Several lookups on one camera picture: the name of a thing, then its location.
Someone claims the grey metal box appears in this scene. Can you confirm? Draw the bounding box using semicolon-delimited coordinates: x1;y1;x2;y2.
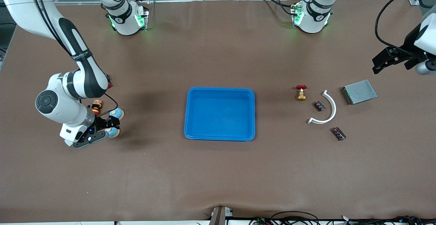
341;79;378;105

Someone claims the white curved plastic piece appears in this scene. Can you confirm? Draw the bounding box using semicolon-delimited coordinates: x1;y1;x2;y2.
307;90;337;125

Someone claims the blue plastic tray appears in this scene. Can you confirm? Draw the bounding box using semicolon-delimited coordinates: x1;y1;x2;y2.
184;87;256;141

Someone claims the brown table mat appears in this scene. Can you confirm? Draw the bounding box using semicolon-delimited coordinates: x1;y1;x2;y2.
0;0;436;220

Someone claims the metal table clamp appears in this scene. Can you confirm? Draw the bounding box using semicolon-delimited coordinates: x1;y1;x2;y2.
209;206;234;225

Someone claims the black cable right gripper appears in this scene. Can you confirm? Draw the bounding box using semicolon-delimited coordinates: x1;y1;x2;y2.
102;93;119;116

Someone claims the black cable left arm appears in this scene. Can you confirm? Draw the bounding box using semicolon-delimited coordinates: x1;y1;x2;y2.
375;0;436;53

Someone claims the black cable at arm base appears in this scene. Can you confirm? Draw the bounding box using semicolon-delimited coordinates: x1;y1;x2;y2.
260;0;297;17

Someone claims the black cable bundle table edge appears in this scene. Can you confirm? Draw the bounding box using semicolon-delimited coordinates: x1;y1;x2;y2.
249;211;322;225

